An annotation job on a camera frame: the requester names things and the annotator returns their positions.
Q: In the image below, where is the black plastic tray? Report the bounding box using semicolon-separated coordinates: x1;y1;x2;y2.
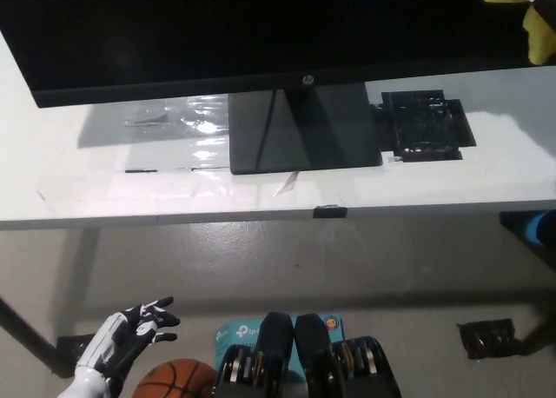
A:
369;87;478;163

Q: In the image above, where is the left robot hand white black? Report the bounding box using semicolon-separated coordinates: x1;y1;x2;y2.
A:
73;296;182;388

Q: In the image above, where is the short black tape piece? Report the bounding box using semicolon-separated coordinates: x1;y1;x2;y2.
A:
312;204;349;220

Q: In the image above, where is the black desk leg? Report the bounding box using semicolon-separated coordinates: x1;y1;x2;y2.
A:
519;317;556;358
0;296;62;380

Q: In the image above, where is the clear plastic film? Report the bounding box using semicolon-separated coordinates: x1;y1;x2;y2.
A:
122;94;231;172

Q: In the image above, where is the black box under desk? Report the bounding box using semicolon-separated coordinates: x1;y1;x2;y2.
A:
499;209;556;242

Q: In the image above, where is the teal tp-link box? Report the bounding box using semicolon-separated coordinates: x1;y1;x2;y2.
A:
214;313;347;398

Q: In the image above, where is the orange basketball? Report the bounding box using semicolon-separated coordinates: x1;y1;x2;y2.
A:
129;358;218;398

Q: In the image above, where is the yellow microfibre cloth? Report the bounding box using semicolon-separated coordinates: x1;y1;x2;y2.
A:
482;0;556;65

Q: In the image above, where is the blue round object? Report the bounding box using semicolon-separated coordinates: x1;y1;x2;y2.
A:
523;211;556;247

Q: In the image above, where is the black HP monitor with stand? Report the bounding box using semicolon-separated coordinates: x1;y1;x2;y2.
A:
0;0;556;176

